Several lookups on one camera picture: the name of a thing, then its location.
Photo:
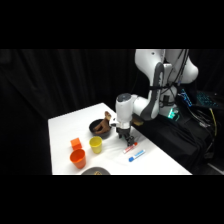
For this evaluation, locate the black bowl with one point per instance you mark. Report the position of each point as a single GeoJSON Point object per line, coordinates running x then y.
{"type": "Point", "coordinates": [106, 132]}

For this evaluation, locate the blue pen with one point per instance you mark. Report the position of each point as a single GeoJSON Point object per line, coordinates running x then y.
{"type": "Point", "coordinates": [137, 155]}

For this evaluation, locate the yellow cup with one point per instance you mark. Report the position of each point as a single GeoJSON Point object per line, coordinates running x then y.
{"type": "Point", "coordinates": [96, 145]}

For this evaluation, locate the backlit keyboard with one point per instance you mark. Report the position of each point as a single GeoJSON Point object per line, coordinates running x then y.
{"type": "Point", "coordinates": [206, 99]}

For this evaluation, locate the black curtain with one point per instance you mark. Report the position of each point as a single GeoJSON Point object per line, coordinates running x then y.
{"type": "Point", "coordinates": [43, 83]}

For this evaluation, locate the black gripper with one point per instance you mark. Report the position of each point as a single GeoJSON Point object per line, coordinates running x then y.
{"type": "Point", "coordinates": [124, 131]}

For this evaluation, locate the orange cup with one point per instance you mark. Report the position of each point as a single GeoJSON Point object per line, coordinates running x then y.
{"type": "Point", "coordinates": [78, 158]}

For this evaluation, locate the black robot stand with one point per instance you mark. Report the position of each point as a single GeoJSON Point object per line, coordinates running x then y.
{"type": "Point", "coordinates": [173, 140]}

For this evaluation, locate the orange block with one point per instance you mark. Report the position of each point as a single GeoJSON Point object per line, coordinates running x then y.
{"type": "Point", "coordinates": [76, 143]}

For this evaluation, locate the food on plate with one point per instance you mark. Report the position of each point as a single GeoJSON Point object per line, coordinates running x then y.
{"type": "Point", "coordinates": [97, 173]}

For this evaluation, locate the brown plush toy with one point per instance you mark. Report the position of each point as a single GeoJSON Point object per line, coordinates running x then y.
{"type": "Point", "coordinates": [102, 124]}

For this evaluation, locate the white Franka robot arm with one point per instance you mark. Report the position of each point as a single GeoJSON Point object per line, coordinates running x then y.
{"type": "Point", "coordinates": [156, 83]}

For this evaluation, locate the grey plate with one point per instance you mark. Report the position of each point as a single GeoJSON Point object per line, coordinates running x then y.
{"type": "Point", "coordinates": [87, 171]}

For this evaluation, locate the red pen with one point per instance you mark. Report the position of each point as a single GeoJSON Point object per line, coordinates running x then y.
{"type": "Point", "coordinates": [130, 147]}

